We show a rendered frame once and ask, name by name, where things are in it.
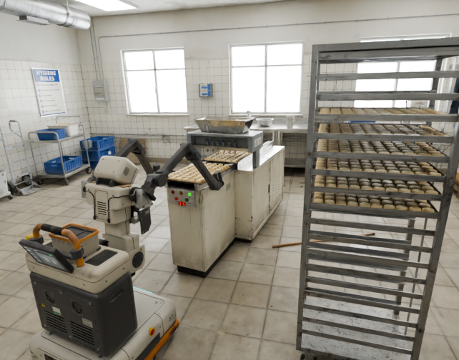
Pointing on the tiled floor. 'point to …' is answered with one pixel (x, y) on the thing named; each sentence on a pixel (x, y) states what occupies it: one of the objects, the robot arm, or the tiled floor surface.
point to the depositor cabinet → (258, 193)
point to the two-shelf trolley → (60, 154)
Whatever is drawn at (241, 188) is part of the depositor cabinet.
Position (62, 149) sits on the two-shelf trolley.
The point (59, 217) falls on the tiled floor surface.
